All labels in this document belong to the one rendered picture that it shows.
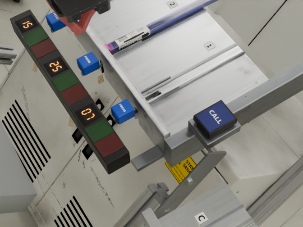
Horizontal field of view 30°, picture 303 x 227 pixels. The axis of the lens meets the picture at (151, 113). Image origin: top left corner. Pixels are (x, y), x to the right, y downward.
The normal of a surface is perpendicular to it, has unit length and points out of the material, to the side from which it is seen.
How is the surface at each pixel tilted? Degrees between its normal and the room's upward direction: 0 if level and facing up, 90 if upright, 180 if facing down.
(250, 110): 90
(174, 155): 90
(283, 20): 90
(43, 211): 90
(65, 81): 43
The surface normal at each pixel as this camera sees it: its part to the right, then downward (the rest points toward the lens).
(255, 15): -0.63, -0.01
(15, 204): 0.50, 0.71
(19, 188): 0.56, -0.70
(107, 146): -0.03, -0.52
